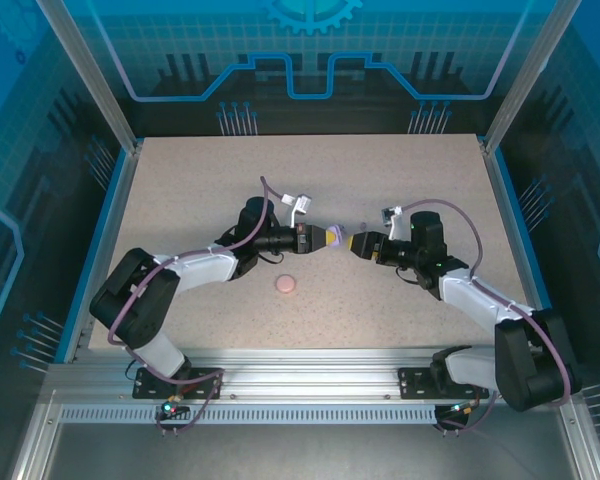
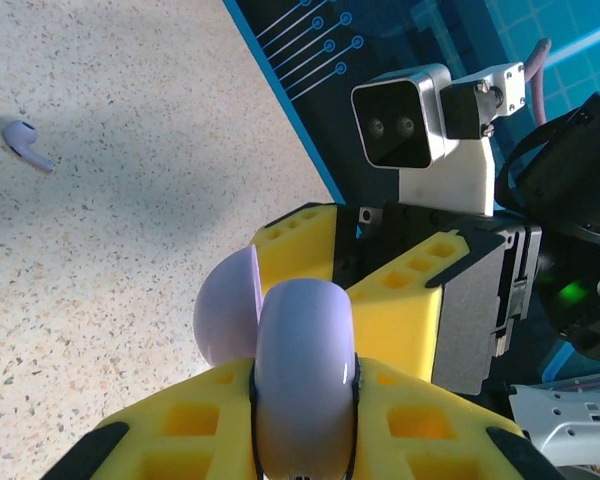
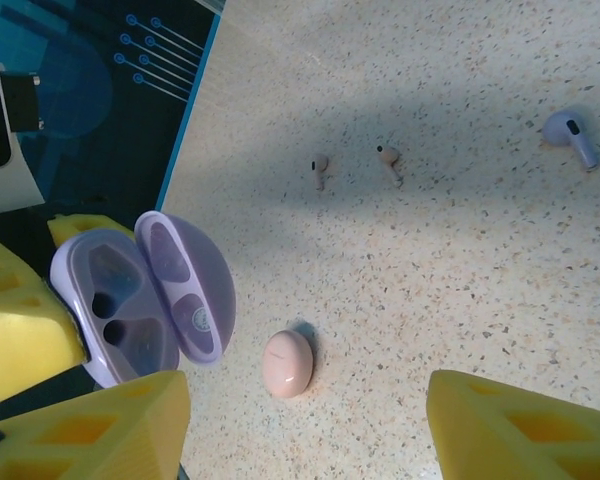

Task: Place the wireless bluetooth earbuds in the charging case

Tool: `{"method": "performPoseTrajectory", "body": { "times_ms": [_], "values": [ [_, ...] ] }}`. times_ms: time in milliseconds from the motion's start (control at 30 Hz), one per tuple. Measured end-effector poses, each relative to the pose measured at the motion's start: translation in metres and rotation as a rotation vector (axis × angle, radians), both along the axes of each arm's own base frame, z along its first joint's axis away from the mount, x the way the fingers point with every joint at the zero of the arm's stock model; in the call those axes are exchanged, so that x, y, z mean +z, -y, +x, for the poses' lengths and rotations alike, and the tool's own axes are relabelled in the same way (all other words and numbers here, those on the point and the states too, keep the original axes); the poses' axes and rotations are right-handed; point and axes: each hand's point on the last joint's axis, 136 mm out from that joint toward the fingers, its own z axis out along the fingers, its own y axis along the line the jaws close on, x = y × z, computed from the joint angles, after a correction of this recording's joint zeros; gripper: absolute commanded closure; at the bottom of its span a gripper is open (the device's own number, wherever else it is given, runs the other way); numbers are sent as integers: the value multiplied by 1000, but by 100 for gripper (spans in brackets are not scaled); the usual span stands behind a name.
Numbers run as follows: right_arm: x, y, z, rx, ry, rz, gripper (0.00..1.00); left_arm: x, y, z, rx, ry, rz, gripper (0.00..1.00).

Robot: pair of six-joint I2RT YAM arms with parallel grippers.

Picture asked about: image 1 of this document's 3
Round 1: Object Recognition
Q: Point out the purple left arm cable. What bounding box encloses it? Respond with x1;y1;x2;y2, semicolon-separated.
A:
107;175;292;437

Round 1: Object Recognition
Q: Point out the slotted grey cable duct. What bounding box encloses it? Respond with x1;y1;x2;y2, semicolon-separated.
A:
59;405;444;426

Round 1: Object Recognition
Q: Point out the purple earbud charging case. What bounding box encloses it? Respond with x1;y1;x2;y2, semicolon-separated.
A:
329;223;352;252

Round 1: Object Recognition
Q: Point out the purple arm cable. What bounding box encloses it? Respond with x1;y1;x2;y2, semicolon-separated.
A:
399;199;584;437
107;175;292;437

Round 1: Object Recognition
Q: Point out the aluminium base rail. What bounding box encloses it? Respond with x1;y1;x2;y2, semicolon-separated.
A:
44;347;579;404

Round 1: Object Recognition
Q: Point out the aluminium frame post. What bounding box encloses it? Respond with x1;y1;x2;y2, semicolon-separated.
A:
33;0;144;154
482;0;571;154

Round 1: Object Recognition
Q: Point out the small led connector board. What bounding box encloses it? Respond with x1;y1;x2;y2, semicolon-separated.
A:
447;399;482;419
159;397;190;420

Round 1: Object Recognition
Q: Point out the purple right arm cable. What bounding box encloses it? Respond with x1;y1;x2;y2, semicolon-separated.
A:
399;199;584;437

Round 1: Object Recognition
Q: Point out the aluminium blue side rail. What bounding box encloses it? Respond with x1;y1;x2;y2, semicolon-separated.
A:
482;142;571;364
59;142;144;364

